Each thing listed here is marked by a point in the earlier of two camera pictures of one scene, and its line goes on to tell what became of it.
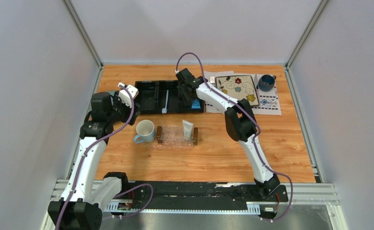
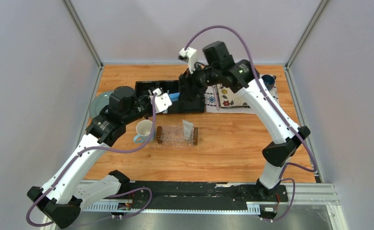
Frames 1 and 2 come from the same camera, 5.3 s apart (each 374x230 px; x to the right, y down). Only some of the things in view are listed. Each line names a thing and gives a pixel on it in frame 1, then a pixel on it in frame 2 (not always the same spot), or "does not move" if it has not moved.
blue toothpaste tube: (196, 104) to (174, 97)
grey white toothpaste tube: (188, 128) does not move
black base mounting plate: (158, 195) does not move
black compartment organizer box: (152, 97) does not move
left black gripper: (117, 100) to (145, 96)
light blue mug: (145, 131) does not move
